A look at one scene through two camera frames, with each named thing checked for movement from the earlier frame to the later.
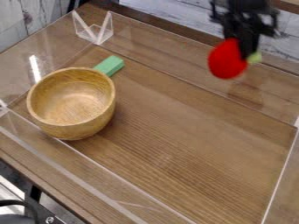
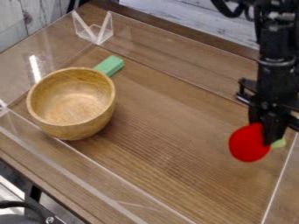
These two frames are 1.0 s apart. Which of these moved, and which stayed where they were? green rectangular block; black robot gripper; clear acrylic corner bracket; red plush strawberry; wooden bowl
Moved: red plush strawberry; black robot gripper
Stayed: wooden bowl; clear acrylic corner bracket; green rectangular block
